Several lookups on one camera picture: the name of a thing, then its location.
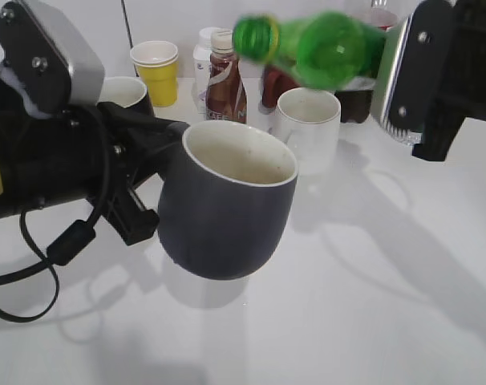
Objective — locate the white ceramic mug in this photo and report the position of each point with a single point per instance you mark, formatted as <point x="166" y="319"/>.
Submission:
<point x="308" y="122"/>

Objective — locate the clear water bottle green label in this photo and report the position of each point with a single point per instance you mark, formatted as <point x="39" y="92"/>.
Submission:
<point x="403" y="136"/>

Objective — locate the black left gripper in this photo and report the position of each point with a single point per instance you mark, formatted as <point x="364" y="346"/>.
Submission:
<point x="71" y="157"/>

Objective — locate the white plastic bottle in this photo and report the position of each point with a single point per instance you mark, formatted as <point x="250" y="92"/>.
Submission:
<point x="202" y="66"/>

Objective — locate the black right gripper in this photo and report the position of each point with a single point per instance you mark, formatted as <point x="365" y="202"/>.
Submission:
<point x="461" y="93"/>

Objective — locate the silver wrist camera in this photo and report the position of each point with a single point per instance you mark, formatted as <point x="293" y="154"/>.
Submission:
<point x="46" y="59"/>
<point x="412" y="66"/>

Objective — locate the cola bottle red label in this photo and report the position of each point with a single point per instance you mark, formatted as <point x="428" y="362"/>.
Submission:
<point x="356" y="104"/>

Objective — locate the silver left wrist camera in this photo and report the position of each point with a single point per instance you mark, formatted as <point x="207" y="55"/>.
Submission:
<point x="46" y="59"/>

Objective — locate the green plastic bottle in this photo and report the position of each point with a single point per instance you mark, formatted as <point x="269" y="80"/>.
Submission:
<point x="329" y="51"/>

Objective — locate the dark grey ceramic mug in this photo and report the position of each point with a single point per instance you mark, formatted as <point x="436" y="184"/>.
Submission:
<point x="226" y="199"/>

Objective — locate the dark red ceramic mug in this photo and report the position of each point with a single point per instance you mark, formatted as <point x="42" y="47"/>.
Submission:
<point x="274" y="83"/>

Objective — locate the brown coffee drink bottle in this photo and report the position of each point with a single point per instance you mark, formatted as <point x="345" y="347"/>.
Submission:
<point x="226" y="96"/>

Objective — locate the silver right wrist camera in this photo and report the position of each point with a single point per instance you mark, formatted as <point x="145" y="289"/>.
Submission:
<point x="412" y="66"/>

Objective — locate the black ceramic mug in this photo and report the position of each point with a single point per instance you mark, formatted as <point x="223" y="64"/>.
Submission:
<point x="128" y="92"/>

